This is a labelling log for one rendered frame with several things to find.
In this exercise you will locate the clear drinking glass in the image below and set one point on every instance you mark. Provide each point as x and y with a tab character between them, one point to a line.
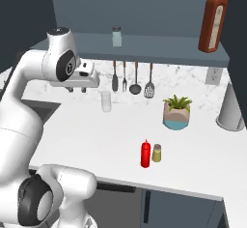
106	102

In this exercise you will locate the potted green plant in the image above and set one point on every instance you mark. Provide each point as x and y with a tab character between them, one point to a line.
176	116

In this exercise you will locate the yellow shaker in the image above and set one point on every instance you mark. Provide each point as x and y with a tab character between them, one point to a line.
156	154

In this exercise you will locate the red condiment bottle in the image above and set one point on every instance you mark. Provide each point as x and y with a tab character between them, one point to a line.
145	154

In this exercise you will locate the hanging metal fork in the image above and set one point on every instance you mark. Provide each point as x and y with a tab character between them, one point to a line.
124	80

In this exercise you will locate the hanging black ladle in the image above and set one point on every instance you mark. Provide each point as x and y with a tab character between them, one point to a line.
135	88

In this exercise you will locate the dark open cabinet door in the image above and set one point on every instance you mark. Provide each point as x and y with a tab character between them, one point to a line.
238	45
25	16

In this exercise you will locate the grey base cabinet door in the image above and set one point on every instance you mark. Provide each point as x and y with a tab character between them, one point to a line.
183	211

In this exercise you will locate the white cylinder stand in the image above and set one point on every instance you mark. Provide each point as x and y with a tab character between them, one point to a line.
230	112

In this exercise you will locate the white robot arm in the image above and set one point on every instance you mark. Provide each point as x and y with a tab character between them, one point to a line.
19	116

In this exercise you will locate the brown sauce bottle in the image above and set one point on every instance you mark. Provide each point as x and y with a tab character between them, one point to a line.
213	22

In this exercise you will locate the wall power outlet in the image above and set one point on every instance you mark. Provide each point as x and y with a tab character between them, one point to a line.
214	76

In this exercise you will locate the hanging slotted spatula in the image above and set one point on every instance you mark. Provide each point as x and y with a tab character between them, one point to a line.
149	90

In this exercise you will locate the grey appliance front panel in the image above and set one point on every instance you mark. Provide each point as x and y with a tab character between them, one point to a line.
115	211

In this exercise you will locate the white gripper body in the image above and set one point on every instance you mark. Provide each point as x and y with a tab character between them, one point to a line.
72	81

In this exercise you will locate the hanging dark spoon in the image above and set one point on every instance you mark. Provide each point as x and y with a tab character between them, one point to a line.
115	83

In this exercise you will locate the dark sink basin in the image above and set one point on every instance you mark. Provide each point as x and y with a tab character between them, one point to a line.
43	109

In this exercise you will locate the pale grey shaker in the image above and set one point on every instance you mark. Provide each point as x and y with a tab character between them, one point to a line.
117	38

